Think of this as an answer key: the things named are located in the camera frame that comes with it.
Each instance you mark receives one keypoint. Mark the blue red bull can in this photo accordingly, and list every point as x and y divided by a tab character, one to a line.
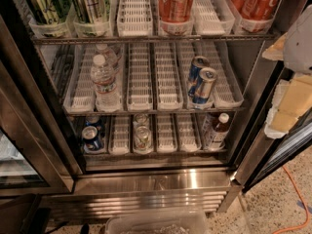
197	64
204	86

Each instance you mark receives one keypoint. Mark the clear plastic bin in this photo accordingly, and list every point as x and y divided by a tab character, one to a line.
168	221

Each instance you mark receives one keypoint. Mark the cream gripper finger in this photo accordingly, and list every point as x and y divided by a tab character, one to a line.
275	51
290	101

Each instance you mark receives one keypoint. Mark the silver soda can rear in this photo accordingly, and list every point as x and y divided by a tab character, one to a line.
141	120

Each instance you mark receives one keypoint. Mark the blue red bull can rear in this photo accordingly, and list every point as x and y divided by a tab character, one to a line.
197	64

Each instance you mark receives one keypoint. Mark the green silver can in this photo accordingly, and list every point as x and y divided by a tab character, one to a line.
90	11
46	11

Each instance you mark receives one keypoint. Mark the blue pepsi can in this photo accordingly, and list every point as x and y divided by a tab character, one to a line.
92	138
96	122

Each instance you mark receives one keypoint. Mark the blue red bull can front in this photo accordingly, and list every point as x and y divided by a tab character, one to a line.
204	86

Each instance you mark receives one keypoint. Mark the fridge glass door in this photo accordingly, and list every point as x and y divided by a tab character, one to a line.
256	155
41	169

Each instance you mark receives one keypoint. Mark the white empty tray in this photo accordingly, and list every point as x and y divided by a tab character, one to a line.
139	92
134	18

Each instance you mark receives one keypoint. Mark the clear water bottle front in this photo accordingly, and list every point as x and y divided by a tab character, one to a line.
105	85

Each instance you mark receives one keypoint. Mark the green silver can left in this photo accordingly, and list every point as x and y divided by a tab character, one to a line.
46	11

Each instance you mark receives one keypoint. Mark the white empty middle tray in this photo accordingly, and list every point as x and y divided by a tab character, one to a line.
139	92

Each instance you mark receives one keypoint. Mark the brown juice bottle white cap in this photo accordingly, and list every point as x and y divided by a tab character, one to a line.
217	132

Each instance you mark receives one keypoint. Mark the blue pepsi can rear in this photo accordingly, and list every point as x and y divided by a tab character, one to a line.
96	122

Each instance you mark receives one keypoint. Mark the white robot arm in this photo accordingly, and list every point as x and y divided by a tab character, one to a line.
298	45

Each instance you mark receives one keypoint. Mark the fridge glass door right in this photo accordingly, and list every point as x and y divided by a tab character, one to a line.
256	155

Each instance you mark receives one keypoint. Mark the clear water bottle rear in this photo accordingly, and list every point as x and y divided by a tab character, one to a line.
109	55

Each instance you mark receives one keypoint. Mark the silver soda can front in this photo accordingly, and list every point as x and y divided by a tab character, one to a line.
142	138

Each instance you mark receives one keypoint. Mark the silver soda can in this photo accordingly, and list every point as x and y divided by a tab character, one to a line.
142	138
141	120

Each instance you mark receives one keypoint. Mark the clear water bottle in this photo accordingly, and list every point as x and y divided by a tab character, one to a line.
105	85
109	55

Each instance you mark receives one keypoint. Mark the fridge glass door left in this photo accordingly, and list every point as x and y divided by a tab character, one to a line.
41	169

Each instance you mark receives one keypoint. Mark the white empty top tray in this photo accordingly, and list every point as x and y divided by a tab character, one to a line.
134	18

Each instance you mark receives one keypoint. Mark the blue pepsi can front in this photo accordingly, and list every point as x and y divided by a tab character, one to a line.
92	138

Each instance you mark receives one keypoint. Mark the stainless steel fridge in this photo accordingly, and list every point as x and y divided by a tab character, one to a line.
178	170

